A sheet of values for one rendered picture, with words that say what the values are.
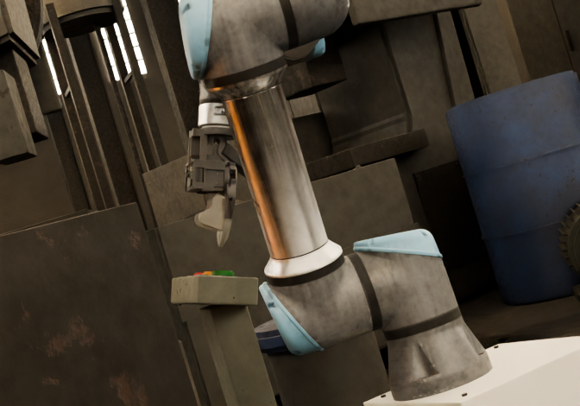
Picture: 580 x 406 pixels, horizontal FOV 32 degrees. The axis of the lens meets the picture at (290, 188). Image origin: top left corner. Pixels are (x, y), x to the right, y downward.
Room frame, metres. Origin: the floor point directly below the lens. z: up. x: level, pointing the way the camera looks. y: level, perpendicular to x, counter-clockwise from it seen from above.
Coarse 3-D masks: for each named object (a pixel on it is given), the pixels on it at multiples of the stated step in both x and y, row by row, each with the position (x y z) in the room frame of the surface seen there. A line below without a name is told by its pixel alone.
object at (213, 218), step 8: (216, 200) 1.79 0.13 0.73; (224, 200) 1.79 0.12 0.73; (216, 208) 1.79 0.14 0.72; (200, 216) 1.78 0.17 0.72; (208, 216) 1.79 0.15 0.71; (216, 216) 1.79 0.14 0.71; (208, 224) 1.79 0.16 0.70; (216, 224) 1.79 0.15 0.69; (224, 224) 1.79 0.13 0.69; (224, 232) 1.79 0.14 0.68; (224, 240) 1.80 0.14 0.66
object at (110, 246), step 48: (0, 240) 0.52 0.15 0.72; (48, 240) 0.55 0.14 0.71; (96, 240) 0.58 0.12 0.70; (144, 240) 0.61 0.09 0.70; (0, 288) 0.52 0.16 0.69; (48, 288) 0.54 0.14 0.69; (96, 288) 0.57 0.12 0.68; (144, 288) 0.60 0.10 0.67; (0, 336) 0.51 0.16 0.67; (48, 336) 0.53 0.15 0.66; (96, 336) 0.56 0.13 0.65; (144, 336) 0.59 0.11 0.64; (0, 384) 0.50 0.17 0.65; (48, 384) 0.53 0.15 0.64; (96, 384) 0.55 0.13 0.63; (144, 384) 0.58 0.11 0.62
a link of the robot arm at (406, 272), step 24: (384, 240) 1.42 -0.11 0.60; (408, 240) 1.42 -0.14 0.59; (432, 240) 1.45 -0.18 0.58; (360, 264) 1.42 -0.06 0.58; (384, 264) 1.42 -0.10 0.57; (408, 264) 1.41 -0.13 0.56; (432, 264) 1.42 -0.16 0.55; (384, 288) 1.41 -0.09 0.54; (408, 288) 1.41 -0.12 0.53; (432, 288) 1.42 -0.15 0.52; (384, 312) 1.41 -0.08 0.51; (408, 312) 1.41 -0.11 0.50; (432, 312) 1.41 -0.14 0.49
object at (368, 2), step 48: (384, 0) 4.34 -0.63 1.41; (432, 0) 4.53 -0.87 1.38; (480, 0) 4.74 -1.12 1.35; (336, 48) 4.71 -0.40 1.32; (384, 48) 4.72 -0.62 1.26; (432, 48) 4.89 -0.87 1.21; (288, 96) 4.72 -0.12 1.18; (336, 96) 5.05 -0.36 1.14; (384, 96) 4.79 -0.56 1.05; (432, 96) 4.83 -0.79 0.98; (336, 144) 5.12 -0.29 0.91; (384, 144) 4.46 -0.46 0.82; (432, 144) 4.76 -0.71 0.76; (432, 192) 4.69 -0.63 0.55; (480, 240) 4.82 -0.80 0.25; (480, 288) 4.81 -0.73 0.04
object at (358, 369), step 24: (264, 336) 2.27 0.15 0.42; (360, 336) 2.27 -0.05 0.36; (288, 360) 2.26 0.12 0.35; (312, 360) 2.24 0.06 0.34; (336, 360) 2.24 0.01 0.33; (360, 360) 2.26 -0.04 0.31; (288, 384) 2.28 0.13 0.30; (312, 384) 2.24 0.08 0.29; (336, 384) 2.23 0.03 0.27; (360, 384) 2.25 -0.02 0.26; (384, 384) 2.30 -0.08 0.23
